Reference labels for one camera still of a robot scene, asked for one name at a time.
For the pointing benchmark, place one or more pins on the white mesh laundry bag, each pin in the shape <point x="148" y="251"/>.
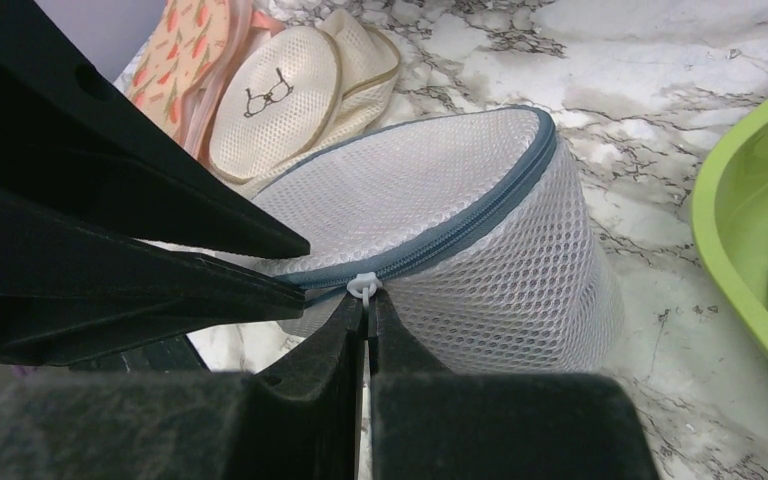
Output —
<point x="477" y="228"/>

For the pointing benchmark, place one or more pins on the cream mesh laundry bag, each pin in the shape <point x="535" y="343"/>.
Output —
<point x="306" y="89"/>

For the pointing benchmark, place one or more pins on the floral pink laundry bag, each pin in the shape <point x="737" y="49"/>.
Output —
<point x="189" y="61"/>

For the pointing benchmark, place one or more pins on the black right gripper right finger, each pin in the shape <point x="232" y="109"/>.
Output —
<point x="428" y="422"/>

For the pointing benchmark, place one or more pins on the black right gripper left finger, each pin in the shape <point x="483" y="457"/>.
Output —
<point x="297" y="419"/>

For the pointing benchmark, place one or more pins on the green plastic basin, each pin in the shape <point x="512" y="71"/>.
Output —
<point x="729" y="219"/>

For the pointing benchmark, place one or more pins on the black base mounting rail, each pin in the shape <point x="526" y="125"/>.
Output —
<point x="174" y="354"/>

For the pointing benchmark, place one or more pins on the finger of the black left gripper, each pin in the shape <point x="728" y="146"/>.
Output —
<point x="71" y="291"/>
<point x="71" y="141"/>

